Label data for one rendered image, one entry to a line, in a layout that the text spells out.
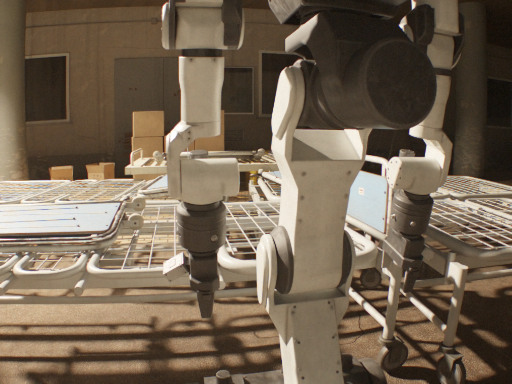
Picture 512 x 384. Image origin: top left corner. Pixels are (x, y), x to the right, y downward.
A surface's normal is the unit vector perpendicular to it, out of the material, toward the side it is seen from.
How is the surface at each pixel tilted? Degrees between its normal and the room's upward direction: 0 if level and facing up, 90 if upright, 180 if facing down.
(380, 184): 90
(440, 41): 56
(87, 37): 90
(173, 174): 102
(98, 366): 0
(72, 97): 90
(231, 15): 121
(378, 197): 90
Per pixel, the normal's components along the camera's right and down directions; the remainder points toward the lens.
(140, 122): 0.35, 0.16
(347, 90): -0.97, 0.20
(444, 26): 0.18, 0.66
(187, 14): 0.17, -0.40
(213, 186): 0.20, 0.36
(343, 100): -0.90, 0.42
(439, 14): -0.33, 0.16
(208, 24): 0.19, -0.16
